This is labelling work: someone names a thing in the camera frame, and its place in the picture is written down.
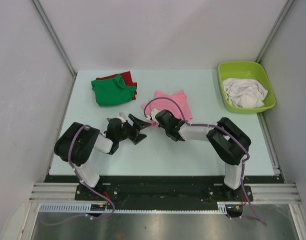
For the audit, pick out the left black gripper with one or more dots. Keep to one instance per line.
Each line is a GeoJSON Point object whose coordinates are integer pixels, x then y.
{"type": "Point", "coordinates": [140, 125]}

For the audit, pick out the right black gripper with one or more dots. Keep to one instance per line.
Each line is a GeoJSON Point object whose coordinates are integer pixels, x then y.
{"type": "Point", "coordinates": [177, 119]}

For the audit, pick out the green plastic basin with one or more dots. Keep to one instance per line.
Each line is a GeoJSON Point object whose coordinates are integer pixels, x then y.
{"type": "Point", "coordinates": [246, 70]}

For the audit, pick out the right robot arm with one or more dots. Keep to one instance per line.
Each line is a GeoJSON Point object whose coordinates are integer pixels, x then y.
{"type": "Point", "coordinates": [229, 142]}

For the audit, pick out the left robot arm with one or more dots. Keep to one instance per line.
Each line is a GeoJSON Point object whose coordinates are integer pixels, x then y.
{"type": "Point", "coordinates": [79, 141]}

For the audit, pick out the folded green t shirt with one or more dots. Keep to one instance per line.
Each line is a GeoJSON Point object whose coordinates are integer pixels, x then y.
{"type": "Point", "coordinates": [112, 91]}

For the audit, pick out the folded red t shirt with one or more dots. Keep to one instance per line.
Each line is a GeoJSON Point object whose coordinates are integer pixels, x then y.
{"type": "Point", "coordinates": [130, 80]}

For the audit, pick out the white t shirt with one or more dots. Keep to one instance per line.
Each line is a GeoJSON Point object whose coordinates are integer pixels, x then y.
{"type": "Point", "coordinates": [244, 92]}

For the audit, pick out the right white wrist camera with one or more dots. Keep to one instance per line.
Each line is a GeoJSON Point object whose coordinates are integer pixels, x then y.
{"type": "Point", "coordinates": [152, 116]}

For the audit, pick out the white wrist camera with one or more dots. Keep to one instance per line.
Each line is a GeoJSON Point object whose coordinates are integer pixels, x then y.
{"type": "Point", "coordinates": [152, 116]}
{"type": "Point", "coordinates": [121, 116]}

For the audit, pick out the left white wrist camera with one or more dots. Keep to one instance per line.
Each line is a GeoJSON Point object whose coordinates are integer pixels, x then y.
{"type": "Point", "coordinates": [121, 116]}

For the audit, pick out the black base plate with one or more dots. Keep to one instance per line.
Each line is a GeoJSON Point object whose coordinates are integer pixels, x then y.
{"type": "Point", "coordinates": [164, 191]}

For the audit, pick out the slotted cable duct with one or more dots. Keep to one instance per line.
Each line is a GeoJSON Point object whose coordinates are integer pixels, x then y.
{"type": "Point", "coordinates": [98, 208]}

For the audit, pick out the left aluminium frame post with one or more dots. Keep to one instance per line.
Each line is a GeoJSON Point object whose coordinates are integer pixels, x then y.
{"type": "Point", "coordinates": [41, 13]}

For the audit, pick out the aluminium frame post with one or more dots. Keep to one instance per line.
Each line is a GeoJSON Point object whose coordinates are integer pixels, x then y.
{"type": "Point", "coordinates": [282, 16]}
{"type": "Point", "coordinates": [41, 13]}

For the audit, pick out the right aluminium frame post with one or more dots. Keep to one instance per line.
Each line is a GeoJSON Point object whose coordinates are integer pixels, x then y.
{"type": "Point", "coordinates": [282, 16]}

